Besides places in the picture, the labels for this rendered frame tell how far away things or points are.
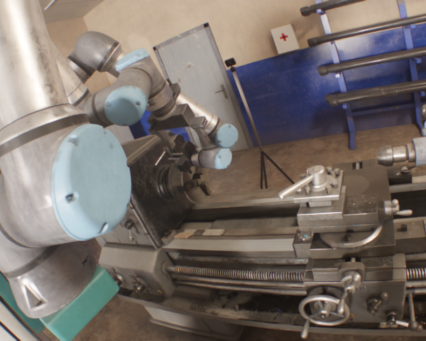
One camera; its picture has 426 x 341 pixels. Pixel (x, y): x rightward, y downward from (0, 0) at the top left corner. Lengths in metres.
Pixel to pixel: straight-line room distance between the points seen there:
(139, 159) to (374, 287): 1.23
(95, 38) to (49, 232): 0.69
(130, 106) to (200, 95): 4.20
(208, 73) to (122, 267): 3.51
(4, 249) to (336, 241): 0.96
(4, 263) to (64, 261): 0.11
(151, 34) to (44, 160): 4.82
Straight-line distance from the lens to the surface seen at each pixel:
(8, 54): 0.43
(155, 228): 1.57
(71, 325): 0.58
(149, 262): 1.63
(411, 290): 1.32
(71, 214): 0.36
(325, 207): 1.04
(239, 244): 1.37
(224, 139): 1.03
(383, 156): 1.21
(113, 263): 1.87
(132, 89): 0.65
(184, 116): 0.81
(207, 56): 4.59
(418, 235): 1.17
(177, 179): 1.45
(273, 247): 1.30
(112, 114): 0.66
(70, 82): 0.70
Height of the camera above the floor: 1.66
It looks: 23 degrees down
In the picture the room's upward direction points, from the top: 22 degrees counter-clockwise
